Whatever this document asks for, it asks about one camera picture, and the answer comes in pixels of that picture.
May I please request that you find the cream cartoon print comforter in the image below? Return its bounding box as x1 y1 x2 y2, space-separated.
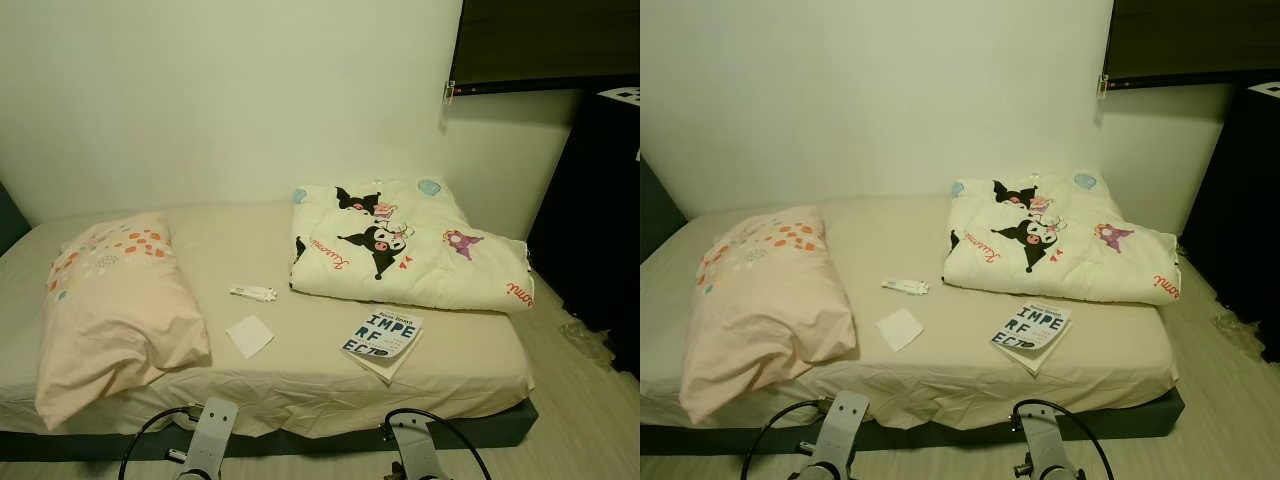
943 172 1182 306
290 178 535 313

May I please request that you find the pink dotted pillow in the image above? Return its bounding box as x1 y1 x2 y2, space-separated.
678 205 859 425
35 212 212 431

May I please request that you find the dark green bed base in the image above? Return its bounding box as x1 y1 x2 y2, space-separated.
640 388 1186 456
0 398 539 463

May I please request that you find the black cabinet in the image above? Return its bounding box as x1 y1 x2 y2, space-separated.
1180 80 1280 363
527 85 641 379

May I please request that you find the black lettered white magazine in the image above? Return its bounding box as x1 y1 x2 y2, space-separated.
341 309 425 385
990 301 1073 376

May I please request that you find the crumpled clear plastic bag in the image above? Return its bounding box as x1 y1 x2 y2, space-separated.
1212 305 1263 356
560 318 613 369

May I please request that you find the white paper tissue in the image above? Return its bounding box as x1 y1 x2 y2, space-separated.
225 315 275 359
876 307 926 353

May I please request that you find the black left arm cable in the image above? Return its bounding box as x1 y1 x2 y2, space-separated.
740 398 833 480
118 405 201 480

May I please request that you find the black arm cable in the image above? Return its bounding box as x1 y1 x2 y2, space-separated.
380 408 493 480
118 405 201 480
740 398 833 480
1012 398 1116 480

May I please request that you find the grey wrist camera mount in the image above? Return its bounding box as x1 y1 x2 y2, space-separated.
1012 402 1086 480
170 397 240 480
380 413 451 480
800 390 871 480

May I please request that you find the beige sheeted bed mattress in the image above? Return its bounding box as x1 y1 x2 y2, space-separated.
0 200 538 438
640 195 1181 431

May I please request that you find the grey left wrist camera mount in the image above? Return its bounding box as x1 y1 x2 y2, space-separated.
800 390 871 480
170 397 240 480

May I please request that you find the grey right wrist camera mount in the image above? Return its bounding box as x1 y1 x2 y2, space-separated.
380 413 451 480
1012 402 1086 480

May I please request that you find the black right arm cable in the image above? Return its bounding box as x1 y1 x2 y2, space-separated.
380 408 493 480
1012 398 1116 480

